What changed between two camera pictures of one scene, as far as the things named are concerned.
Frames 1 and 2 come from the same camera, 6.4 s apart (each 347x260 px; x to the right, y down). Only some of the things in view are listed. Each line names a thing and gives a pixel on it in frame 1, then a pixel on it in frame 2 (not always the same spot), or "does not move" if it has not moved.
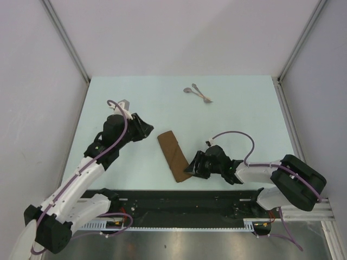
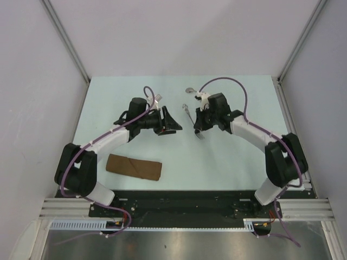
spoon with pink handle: [189, 90] does not move
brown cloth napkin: [174, 158] -> [122, 166]
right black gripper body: [207, 167] -> [207, 118]
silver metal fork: [205, 99] -> [197, 132]
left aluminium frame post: [60, 29] does not move
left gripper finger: [146, 128] -> [171, 123]
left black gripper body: [134, 132] -> [154, 121]
